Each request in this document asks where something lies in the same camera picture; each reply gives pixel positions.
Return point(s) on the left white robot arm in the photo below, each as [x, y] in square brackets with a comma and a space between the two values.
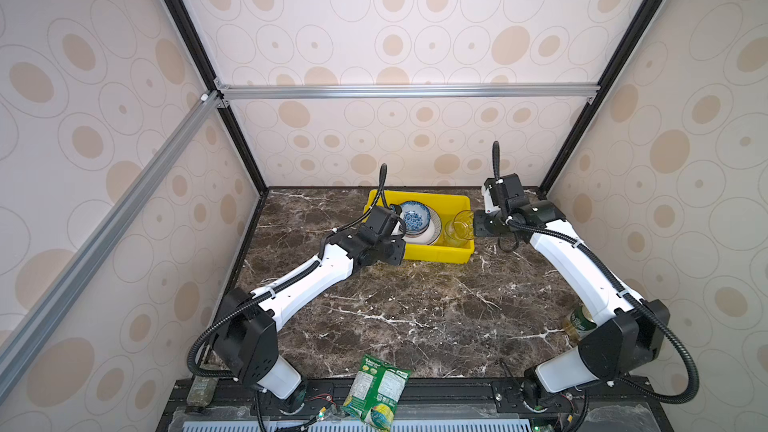
[242, 342]

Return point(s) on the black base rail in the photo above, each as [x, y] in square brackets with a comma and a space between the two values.
[451, 404]

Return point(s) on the yellow plastic bin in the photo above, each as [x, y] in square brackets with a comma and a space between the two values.
[446, 206]

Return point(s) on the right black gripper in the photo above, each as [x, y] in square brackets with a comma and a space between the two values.
[480, 228]

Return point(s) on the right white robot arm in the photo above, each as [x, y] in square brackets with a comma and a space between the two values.
[629, 330]

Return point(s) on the green snack bag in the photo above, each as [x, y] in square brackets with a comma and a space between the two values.
[375, 393]

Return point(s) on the blue floral pattern bowl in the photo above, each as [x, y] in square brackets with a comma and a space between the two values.
[416, 217]

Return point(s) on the small bottle at base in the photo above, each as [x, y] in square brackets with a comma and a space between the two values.
[202, 391]

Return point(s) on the green beverage can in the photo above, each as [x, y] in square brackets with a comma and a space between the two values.
[579, 323]

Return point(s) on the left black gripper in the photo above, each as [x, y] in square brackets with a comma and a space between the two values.
[396, 256]

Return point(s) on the horizontal aluminium frame bar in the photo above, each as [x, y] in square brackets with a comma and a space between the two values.
[227, 93]

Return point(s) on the yellow glass cup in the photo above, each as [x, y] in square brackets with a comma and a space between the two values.
[459, 230]

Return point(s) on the left aluminium frame bar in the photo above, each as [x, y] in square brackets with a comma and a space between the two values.
[44, 318]

